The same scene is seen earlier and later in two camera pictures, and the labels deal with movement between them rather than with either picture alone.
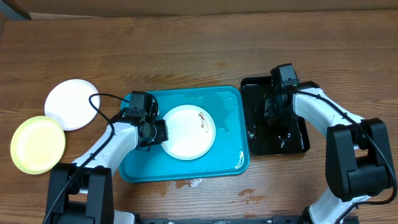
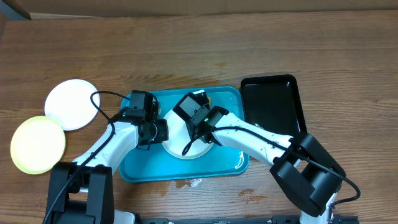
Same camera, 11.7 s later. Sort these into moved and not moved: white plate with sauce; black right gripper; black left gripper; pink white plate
Moved: black right gripper
Not moved: black left gripper; white plate with sauce; pink white plate
